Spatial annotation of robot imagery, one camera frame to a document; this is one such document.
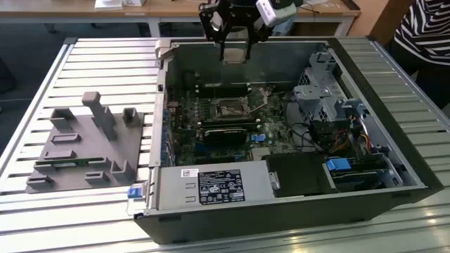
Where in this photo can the CPU socket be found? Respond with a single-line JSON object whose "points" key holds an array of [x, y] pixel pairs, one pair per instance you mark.
{"points": [[234, 108]]}

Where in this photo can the blue case latch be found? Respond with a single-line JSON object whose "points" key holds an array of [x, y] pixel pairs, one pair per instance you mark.
{"points": [[135, 192]]}

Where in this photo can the black RAM slot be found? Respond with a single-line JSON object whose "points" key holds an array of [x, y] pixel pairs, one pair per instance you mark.
{"points": [[218, 95], [228, 125], [218, 87], [218, 92], [228, 121]]}

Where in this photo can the grey metal drive cage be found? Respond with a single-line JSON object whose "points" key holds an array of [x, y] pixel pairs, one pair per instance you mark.
{"points": [[308, 105]]}

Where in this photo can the wooden cabinet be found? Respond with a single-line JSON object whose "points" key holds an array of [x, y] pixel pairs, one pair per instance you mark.
{"points": [[372, 21]]}

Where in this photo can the green RAM stick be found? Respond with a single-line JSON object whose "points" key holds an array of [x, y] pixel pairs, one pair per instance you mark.
{"points": [[81, 161]]}

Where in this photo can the grey power supply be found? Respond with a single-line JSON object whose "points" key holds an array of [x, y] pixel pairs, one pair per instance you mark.
{"points": [[168, 184]]}

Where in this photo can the printed white box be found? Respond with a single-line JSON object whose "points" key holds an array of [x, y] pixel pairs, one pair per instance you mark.
{"points": [[133, 2]]}

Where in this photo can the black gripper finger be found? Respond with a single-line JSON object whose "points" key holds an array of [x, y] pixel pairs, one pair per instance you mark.
{"points": [[223, 50], [250, 39]]}

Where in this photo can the grey disk bay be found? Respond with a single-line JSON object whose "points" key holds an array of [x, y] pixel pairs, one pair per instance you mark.
{"points": [[394, 176]]}

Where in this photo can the wooden desk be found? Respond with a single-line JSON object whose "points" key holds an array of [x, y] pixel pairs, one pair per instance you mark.
{"points": [[69, 13]]}

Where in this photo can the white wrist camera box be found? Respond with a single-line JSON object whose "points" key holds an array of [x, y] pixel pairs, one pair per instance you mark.
{"points": [[267, 13]]}

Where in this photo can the blue disk carrier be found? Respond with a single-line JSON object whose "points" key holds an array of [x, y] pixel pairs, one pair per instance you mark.
{"points": [[338, 165]]}

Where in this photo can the grey parts rack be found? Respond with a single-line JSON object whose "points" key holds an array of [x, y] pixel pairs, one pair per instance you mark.
{"points": [[87, 147]]}

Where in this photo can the light blue connector block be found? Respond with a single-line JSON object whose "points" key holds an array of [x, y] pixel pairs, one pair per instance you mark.
{"points": [[256, 138]]}

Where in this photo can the silver chipset heatsink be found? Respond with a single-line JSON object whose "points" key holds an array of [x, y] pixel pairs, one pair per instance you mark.
{"points": [[262, 154]]}

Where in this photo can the green motherboard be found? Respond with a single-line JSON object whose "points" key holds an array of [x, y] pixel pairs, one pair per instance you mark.
{"points": [[274, 126]]}

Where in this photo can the plain white box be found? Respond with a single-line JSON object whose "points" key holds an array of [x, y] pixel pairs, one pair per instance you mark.
{"points": [[108, 4]]}

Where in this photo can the silver CPU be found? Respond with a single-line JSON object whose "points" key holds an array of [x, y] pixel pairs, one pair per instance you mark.
{"points": [[235, 56]]}

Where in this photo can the person in striped shirt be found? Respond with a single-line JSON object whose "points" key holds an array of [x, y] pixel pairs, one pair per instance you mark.
{"points": [[425, 26]]}

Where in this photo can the black PC case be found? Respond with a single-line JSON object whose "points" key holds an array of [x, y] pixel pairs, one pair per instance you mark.
{"points": [[280, 224]]}

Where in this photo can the black plastic shroud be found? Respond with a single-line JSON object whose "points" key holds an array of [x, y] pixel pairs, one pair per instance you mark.
{"points": [[298, 174]]}

